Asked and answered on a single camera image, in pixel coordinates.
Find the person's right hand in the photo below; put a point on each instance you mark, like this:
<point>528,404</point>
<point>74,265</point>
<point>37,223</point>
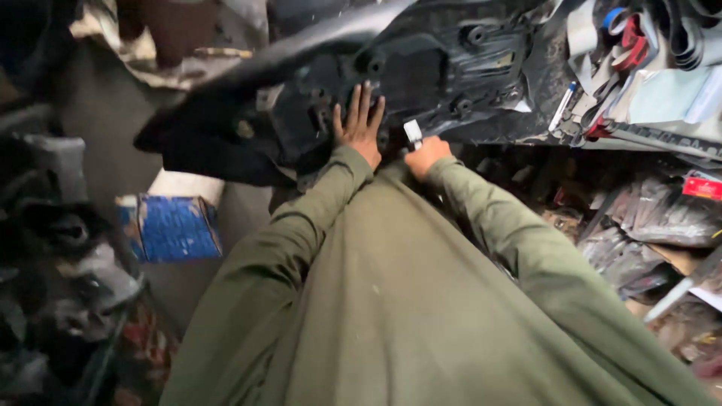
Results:
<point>426,155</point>

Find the person's left hand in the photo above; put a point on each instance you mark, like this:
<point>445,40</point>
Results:
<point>361,135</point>

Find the small white-tipped hand tool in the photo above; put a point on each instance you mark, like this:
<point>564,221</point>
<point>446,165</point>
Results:
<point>413,134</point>

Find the large black plastic vehicle panel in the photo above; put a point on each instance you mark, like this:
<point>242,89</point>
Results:
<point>361,73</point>

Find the white pen with blue cap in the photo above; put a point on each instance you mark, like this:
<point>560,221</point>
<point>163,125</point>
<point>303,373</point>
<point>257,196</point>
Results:
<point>562,106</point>

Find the person's olive green garment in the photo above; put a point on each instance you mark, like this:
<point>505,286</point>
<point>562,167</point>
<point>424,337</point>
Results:
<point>395,316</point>

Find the blue and white cardboard box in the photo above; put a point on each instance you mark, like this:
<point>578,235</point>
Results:
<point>172,223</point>

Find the shelf of plastic-wrapped parts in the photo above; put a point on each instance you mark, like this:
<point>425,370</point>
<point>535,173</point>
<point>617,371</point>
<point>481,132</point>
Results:
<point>632,242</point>

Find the grey metal shelf edge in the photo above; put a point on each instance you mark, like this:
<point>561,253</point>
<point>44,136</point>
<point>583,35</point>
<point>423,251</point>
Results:
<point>654,141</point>

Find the heap of grey tape rolls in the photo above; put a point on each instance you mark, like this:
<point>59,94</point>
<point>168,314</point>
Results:
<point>643,62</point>

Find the heap of dark vehicle parts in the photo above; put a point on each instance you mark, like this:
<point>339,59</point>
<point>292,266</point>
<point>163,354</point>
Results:
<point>56,259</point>

